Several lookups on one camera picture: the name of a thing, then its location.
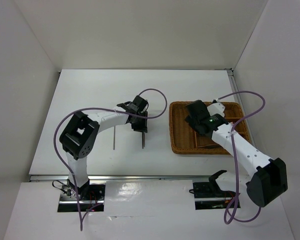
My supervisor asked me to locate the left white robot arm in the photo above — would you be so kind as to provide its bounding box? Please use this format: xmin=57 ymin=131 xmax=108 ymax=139
xmin=59 ymin=95 xmax=149 ymax=200

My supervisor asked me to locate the wicker cutlery tray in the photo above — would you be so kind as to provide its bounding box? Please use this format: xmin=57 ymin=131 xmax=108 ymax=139
xmin=169 ymin=101 xmax=251 ymax=155

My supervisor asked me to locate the aluminium rail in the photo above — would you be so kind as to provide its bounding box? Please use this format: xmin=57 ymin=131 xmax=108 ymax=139
xmin=225 ymin=68 xmax=255 ymax=146
xmin=29 ymin=175 xmax=210 ymax=182

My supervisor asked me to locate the aluminium rail front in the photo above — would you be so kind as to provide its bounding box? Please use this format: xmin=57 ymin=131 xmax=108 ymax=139
xmin=29 ymin=175 xmax=210 ymax=182

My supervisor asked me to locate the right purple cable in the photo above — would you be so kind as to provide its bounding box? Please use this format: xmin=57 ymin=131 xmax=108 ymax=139
xmin=216 ymin=90 xmax=267 ymax=225

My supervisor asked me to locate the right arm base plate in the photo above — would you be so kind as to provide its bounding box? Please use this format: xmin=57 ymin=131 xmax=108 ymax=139
xmin=188 ymin=182 xmax=235 ymax=210

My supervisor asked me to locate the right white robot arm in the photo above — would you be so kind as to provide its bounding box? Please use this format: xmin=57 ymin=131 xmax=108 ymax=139
xmin=185 ymin=100 xmax=288 ymax=208

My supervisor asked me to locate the copper chopstick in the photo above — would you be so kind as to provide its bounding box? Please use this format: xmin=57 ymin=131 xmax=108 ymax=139
xmin=196 ymin=144 xmax=214 ymax=149

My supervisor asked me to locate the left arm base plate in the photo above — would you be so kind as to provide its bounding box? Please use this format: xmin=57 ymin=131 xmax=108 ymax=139
xmin=57 ymin=184 xmax=106 ymax=213

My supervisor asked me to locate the aluminium rail right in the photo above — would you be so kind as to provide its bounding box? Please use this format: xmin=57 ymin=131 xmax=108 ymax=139
xmin=225 ymin=68 xmax=255 ymax=146

